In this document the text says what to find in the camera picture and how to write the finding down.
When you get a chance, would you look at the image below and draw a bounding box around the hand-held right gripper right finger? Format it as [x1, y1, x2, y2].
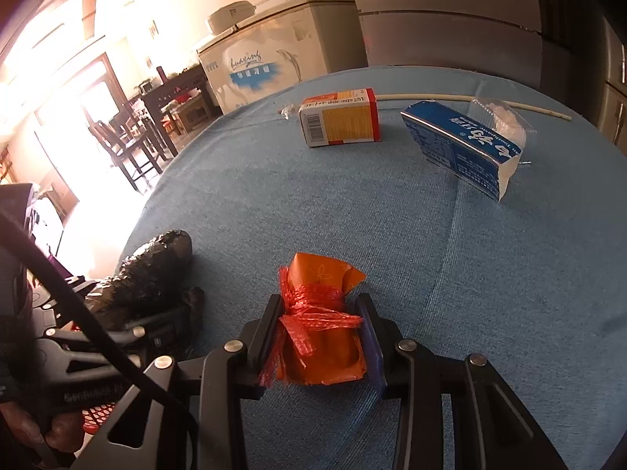
[355, 293, 571, 470]

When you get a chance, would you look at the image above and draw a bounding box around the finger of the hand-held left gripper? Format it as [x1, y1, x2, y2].
[46, 294, 204, 353]
[34, 277, 106, 314]

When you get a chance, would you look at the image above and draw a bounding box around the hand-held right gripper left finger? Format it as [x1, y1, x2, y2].
[73, 293, 285, 470]

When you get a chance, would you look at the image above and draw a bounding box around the orange packet with red net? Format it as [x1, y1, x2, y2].
[259, 252, 367, 387]

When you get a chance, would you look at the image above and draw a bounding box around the black plastic bag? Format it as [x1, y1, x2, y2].
[85, 229, 205, 334]

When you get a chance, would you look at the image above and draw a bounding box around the person's left hand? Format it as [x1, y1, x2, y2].
[0, 396, 84, 470]

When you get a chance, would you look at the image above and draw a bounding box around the dark wooden chair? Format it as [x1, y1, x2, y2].
[89, 108, 165, 192]

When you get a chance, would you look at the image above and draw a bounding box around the low wooden table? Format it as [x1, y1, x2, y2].
[171, 98, 214, 134]

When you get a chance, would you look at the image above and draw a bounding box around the orange and white box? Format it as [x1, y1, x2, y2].
[299, 88, 382, 148]

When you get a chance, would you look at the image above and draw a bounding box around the dark wooden dining table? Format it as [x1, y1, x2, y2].
[140, 65, 216, 157]

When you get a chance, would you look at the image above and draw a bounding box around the blue toothpaste box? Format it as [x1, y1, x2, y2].
[400, 99, 527, 202]

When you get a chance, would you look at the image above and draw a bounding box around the white chest freezer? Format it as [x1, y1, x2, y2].
[197, 0, 369, 114]

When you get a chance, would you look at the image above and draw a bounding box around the long white stick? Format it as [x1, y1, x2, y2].
[377, 93, 573, 121]

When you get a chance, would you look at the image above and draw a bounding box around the clear bag with white tissue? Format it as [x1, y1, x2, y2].
[470, 95, 537, 138]

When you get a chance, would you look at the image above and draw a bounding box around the white rice cooker on freezer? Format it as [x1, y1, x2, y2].
[206, 1, 258, 34]

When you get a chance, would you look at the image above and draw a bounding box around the grey three-door refrigerator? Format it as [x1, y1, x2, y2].
[343, 0, 574, 90]

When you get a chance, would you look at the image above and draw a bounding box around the silver two-door refrigerator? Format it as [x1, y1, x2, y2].
[598, 10, 627, 152]

